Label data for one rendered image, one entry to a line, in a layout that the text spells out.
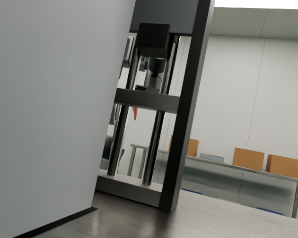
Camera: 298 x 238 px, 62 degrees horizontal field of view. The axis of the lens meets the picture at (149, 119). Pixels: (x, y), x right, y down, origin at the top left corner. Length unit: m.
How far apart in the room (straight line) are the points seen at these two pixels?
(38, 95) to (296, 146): 3.82
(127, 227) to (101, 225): 0.03
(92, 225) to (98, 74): 0.15
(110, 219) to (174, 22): 0.29
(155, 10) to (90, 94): 0.22
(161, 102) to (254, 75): 3.66
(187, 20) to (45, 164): 0.29
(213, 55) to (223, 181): 1.89
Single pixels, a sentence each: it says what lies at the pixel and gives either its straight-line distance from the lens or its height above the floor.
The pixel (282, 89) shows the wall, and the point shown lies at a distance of 4.00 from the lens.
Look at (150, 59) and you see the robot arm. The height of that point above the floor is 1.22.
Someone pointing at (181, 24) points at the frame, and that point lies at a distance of 0.40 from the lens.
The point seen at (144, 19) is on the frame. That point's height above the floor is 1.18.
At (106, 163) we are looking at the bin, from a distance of 3.75.
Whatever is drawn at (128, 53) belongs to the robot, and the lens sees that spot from 1.38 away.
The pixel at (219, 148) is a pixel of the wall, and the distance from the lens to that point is 3.81.
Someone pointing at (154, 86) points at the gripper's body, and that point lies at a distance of 0.74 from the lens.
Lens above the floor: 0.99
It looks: 5 degrees up
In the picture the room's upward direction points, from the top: 11 degrees clockwise
